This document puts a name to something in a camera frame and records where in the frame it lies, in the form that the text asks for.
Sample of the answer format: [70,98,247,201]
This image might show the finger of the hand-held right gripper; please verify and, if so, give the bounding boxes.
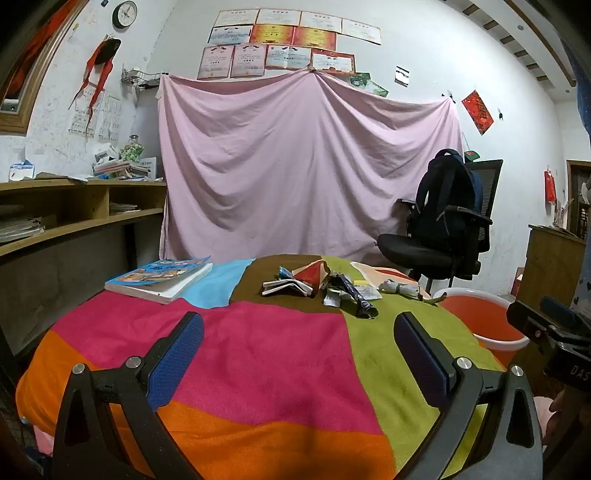
[539,295,586,329]
[506,301,557,352]

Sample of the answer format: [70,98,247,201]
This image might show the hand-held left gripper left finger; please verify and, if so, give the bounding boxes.
[52,312,218,480]

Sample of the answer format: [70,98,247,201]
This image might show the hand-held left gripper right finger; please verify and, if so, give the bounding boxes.
[393,311,544,480]

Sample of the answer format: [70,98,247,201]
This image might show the grey wrapper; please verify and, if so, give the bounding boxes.
[379,278,420,297]

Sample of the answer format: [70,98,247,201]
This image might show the dark blue wrapper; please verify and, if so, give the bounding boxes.
[330,272,380,320]

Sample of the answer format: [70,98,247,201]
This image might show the blue green packet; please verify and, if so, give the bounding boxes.
[262,277,315,297]

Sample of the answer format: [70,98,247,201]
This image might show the red and tan wrapper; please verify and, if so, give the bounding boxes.
[281,260,329,291]

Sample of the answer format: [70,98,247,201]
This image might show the person's right hand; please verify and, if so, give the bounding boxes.
[549,388,577,416]

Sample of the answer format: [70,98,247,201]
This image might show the wooden cabinet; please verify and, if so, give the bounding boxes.
[522,224,587,308]

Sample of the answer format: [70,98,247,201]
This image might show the blue cover book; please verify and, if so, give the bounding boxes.
[105,256,214,305]

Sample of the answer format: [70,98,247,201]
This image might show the multicoloured blanket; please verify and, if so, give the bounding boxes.
[15,255,509,480]

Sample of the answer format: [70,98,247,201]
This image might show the black office chair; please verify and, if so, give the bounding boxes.
[378,159,504,296]

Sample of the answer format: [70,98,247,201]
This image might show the dark blue backpack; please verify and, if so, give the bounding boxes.
[416,148,476,252]

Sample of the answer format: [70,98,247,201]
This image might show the wooden shelf desk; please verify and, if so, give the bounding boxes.
[0,178,168,354]

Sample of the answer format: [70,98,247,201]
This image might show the stack of books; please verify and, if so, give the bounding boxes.
[92,157,154,181]

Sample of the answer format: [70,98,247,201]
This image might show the pile of papers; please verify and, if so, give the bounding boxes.
[0,216,46,244]

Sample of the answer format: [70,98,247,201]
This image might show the glass jar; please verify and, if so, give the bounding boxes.
[119,135,144,162]

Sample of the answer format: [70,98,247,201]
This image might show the loose papers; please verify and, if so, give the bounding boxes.
[34,172,89,184]

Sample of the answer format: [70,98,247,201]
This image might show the pink hanging sheet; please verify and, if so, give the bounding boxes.
[157,69,465,278]

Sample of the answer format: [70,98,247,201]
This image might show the blue white tissue box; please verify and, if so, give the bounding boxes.
[8,160,36,182]

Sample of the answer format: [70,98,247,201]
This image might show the green photos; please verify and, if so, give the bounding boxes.
[349,72,387,99]

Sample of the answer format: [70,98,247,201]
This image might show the red scarf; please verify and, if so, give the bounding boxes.
[69,41,116,134]

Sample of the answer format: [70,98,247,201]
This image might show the red paper wall decoration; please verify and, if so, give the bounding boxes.
[462,90,495,136]

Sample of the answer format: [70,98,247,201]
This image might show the paper wall calendar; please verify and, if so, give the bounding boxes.
[69,95,123,143]

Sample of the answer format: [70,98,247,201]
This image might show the metal wall rack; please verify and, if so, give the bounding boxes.
[121,67,163,92]

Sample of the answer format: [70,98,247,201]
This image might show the group of wall certificates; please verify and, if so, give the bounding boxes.
[197,8,382,80]

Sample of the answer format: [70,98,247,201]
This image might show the round wall clock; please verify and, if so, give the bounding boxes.
[113,1,138,27]

